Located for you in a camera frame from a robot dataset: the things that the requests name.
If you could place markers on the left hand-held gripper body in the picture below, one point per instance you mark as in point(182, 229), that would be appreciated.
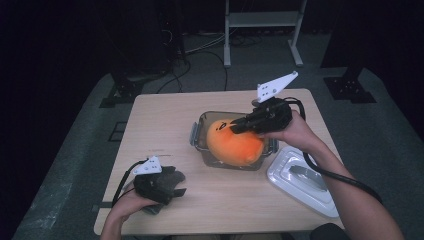
point(146, 185)

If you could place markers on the transparent grey storage box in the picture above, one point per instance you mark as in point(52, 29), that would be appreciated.
point(206, 133)

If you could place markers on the person's right hand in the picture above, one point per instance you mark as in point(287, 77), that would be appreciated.
point(298, 133)

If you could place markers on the white metal stand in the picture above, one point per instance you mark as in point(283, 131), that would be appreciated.
point(263, 19)

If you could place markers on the grey fluffy cloth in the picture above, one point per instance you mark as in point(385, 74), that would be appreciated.
point(166, 183)

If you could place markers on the black stand base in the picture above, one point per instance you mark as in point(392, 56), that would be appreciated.
point(121, 93)
point(348, 88)

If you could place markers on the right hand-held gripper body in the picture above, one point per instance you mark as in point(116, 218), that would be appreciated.
point(273, 115)

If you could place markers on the black tape strip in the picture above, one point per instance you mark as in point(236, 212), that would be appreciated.
point(103, 205)

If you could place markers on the person's left hand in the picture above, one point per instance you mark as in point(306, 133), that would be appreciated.
point(130, 206)

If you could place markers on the orange plush toy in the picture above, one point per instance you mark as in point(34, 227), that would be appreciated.
point(233, 146)

